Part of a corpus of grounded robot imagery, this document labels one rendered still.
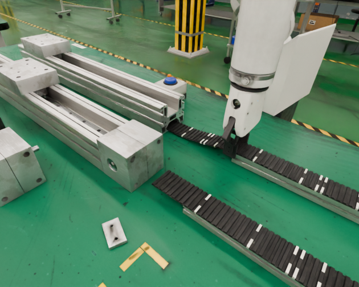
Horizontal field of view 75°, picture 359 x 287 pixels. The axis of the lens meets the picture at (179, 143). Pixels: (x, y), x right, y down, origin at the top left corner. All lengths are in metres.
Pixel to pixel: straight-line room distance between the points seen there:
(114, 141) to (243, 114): 0.26
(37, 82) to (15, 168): 0.31
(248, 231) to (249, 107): 0.22
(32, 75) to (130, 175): 0.43
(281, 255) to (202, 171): 0.23
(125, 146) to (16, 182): 0.22
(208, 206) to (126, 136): 0.21
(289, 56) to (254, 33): 0.32
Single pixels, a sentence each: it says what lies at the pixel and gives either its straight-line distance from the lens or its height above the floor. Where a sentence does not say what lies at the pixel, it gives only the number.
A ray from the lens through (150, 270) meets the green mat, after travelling 0.42.
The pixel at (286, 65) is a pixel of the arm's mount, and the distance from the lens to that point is 0.75.
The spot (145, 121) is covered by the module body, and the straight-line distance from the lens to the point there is 0.67.
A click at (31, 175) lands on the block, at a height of 0.81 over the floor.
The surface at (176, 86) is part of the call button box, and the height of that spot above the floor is 0.84.
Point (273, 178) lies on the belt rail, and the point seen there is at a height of 0.79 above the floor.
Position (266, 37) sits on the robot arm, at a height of 1.07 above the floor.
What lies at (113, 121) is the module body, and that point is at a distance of 0.57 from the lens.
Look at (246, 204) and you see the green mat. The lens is 0.50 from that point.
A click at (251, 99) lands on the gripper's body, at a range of 0.47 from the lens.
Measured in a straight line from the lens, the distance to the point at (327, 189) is 0.55.
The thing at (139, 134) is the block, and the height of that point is 0.87.
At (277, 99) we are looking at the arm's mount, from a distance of 0.78.
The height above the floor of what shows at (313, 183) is 0.81.
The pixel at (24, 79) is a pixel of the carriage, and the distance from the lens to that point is 0.76.
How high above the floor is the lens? 1.16
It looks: 38 degrees down
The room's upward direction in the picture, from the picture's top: 2 degrees clockwise
